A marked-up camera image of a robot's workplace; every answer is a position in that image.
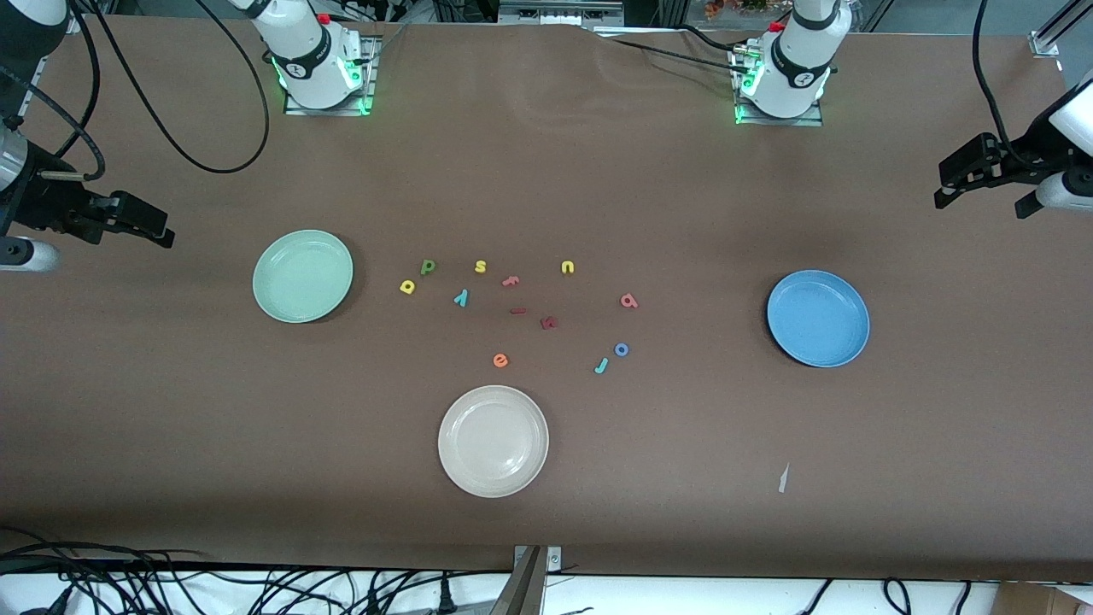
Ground green plate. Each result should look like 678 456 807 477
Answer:
253 229 354 325

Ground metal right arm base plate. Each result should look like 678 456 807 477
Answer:
283 36 381 116

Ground blue plate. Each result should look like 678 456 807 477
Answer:
766 269 871 369

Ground grey metal equipment box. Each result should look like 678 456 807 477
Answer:
498 0 626 26

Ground black cable on table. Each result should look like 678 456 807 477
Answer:
670 24 748 56
598 36 744 76

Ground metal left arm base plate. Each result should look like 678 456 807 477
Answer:
730 43 825 127

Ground grey metal beam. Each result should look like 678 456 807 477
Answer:
488 547 547 615

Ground brown cardboard box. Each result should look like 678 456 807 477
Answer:
995 583 1093 615

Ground aluminium frame profile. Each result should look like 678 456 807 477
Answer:
1029 0 1093 59

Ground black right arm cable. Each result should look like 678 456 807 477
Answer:
0 0 271 182

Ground brown paper table cover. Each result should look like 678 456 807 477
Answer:
0 15 1093 583

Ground beige plate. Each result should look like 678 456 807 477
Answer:
437 384 550 499

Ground metal table edge bracket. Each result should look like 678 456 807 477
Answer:
512 545 563 575

